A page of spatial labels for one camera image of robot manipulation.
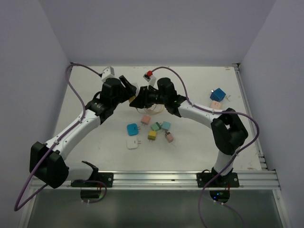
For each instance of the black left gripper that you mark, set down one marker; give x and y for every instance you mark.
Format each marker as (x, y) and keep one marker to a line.
(129, 89)

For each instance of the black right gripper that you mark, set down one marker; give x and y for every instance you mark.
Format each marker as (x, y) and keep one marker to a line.
(143, 99)

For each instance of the small yellow plug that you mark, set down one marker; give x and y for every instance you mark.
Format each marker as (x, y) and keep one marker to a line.
(131, 99)

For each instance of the salmon pink plug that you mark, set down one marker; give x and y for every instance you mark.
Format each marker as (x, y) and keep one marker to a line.
(145, 120)

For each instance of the green plug adapter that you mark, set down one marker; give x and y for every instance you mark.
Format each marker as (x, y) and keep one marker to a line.
(156, 126)

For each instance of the bright blue plug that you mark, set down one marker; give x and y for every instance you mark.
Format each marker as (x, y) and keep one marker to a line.
(132, 129)

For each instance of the light teal plug adapter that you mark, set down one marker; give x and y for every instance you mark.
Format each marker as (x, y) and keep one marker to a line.
(166, 126)

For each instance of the yellow olive plug adapter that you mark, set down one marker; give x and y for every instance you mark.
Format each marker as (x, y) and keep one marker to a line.
(152, 135)

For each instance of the white plug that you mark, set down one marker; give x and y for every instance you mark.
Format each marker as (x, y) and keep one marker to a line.
(132, 143)

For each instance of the pink brown plug adapter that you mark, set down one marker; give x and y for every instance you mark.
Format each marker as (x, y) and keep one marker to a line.
(169, 137)

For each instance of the pink cube socket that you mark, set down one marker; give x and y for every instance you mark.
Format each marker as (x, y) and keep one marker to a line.
(215, 105)

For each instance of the dark blue cube socket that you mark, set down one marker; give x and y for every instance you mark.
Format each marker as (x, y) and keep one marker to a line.
(217, 95)

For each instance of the white charger block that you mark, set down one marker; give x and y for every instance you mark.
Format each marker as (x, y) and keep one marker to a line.
(135, 85)

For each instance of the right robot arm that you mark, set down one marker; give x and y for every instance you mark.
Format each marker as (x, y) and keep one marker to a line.
(228, 130)

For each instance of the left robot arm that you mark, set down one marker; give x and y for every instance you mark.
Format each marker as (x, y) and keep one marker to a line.
(47, 160)

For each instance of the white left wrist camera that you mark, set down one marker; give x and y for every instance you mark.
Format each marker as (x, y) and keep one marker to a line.
(108, 72)

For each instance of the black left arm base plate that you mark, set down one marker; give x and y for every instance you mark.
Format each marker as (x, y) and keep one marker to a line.
(101, 179)

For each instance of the aluminium right side rail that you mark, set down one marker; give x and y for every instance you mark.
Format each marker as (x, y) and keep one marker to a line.
(248, 111)

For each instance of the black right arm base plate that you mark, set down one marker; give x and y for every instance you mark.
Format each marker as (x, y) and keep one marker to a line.
(217, 179)

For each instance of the aluminium table front rail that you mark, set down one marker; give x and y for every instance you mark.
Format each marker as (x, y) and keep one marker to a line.
(188, 180)

